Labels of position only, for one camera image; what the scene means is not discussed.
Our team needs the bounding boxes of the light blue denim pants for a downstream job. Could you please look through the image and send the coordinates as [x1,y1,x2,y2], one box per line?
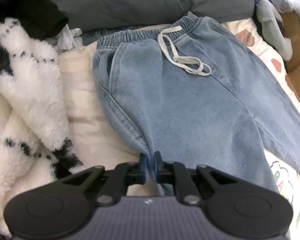
[93,13,300,191]

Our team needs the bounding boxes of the cream bear print bedsheet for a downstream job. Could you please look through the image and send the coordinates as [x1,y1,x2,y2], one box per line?
[59,18,300,239]

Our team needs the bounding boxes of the white black spotted fleece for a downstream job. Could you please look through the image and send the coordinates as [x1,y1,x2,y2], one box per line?
[0,18,83,237]

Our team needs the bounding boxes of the brown cardboard barrier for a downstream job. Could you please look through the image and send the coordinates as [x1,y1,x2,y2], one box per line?
[281,11,300,102]

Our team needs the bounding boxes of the black cat paw plush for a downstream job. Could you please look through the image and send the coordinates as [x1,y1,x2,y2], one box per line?
[0,0,69,40]

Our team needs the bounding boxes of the grey neck pillow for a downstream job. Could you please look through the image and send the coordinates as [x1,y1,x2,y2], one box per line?
[256,0,293,61]

